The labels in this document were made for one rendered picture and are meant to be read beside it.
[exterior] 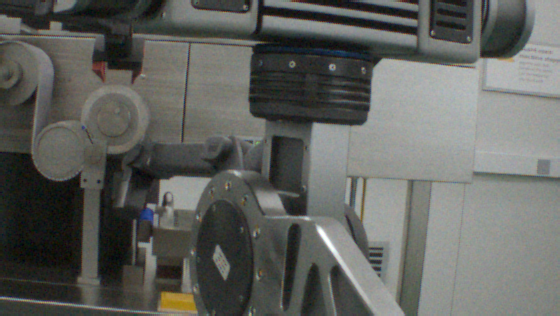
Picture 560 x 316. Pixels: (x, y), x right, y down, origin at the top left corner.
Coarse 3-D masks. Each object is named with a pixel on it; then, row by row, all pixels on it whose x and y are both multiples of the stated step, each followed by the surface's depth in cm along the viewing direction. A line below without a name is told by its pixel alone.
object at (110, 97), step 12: (108, 96) 212; (120, 96) 212; (96, 108) 212; (132, 108) 213; (96, 120) 212; (132, 120) 213; (96, 132) 212; (132, 132) 213; (108, 144) 213; (120, 144) 213
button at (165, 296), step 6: (162, 294) 194; (168, 294) 194; (174, 294) 195; (180, 294) 195; (186, 294) 196; (162, 300) 190; (168, 300) 190; (174, 300) 190; (180, 300) 190; (186, 300) 190; (192, 300) 191; (162, 306) 190; (168, 306) 190; (174, 306) 190; (180, 306) 190; (186, 306) 190; (192, 306) 190
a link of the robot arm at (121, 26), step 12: (0, 0) 152; (12, 0) 154; (24, 0) 156; (0, 12) 153; (12, 12) 155; (24, 12) 157; (72, 24) 172; (84, 24) 171; (96, 24) 172; (108, 24) 174; (120, 24) 177
